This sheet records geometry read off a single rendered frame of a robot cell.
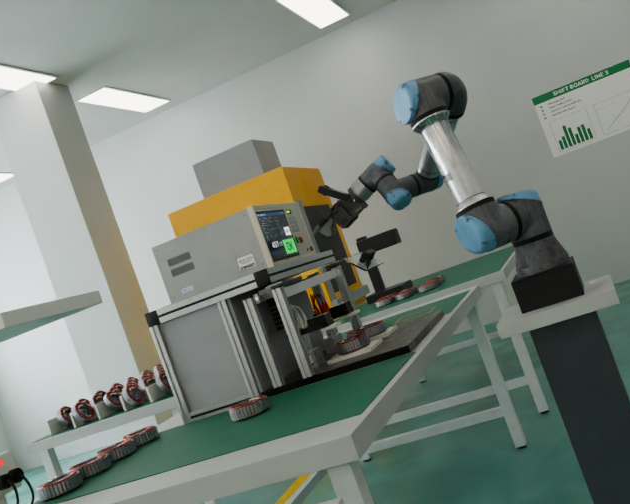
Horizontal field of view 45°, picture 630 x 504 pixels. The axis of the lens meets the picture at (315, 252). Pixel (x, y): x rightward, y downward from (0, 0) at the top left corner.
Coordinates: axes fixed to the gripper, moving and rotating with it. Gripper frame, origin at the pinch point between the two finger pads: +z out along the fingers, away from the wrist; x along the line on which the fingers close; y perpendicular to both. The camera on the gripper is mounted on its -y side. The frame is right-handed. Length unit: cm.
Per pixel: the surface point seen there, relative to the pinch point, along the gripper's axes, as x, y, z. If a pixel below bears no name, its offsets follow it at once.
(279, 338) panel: -15.9, 19.0, 30.0
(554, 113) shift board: 511, -5, -107
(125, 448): -69, 16, 64
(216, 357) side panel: -41, 12, 39
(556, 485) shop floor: 39, 125, 12
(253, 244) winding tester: -28.7, -6.1, 9.3
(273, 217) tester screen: -14.2, -10.7, 2.8
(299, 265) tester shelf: -14.0, 6.7, 7.9
